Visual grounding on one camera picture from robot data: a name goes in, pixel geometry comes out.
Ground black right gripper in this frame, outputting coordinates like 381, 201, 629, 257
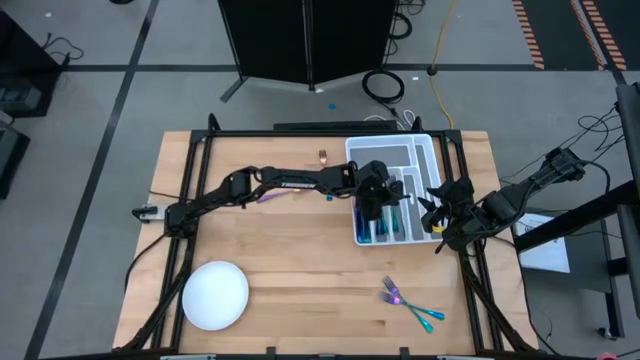
417, 177, 476, 234

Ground black cable loop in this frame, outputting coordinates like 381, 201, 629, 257
387, 0, 426, 44

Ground yellow cable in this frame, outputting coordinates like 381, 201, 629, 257
428, 0, 457, 130

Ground black equipment case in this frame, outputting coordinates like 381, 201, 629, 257
0, 9, 64, 119

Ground black floor cables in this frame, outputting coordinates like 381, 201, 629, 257
499, 102, 629, 189

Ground white paper sheet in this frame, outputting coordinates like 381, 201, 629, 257
513, 212, 572, 275

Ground white plastic cutlery tray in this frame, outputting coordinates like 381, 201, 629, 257
344, 133, 447, 248

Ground black folding partition screen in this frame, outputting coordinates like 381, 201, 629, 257
218, 0, 400, 104

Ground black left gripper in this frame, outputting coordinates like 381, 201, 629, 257
352, 159, 412, 222

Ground white round plate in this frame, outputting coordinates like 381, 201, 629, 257
181, 260, 251, 332

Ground coiled black cable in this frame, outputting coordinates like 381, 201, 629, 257
361, 68, 406, 105

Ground white cable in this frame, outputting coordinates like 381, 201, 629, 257
363, 109, 417, 130

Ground black metal stand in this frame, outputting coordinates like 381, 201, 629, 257
513, 82, 640, 341

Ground black box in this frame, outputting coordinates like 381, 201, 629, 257
0, 117, 31, 201

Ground black aluminium table frame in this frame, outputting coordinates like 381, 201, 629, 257
113, 113, 540, 360

